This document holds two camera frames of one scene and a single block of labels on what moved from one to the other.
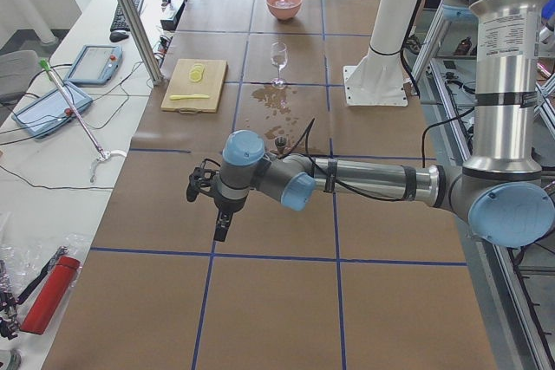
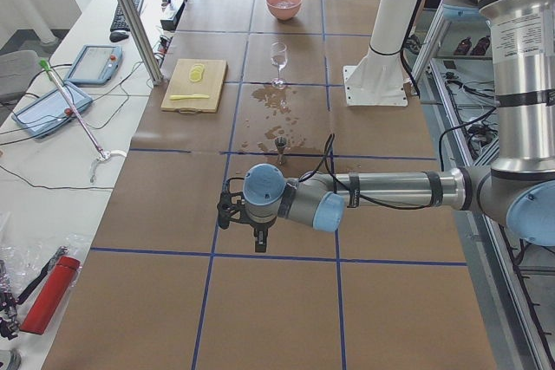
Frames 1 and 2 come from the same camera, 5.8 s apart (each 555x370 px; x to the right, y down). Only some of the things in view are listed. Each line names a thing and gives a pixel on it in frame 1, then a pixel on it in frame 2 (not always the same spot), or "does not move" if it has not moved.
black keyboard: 119,22 does not move
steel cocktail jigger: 281,142 does not move
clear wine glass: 278,56 does not move
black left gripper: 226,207 to 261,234
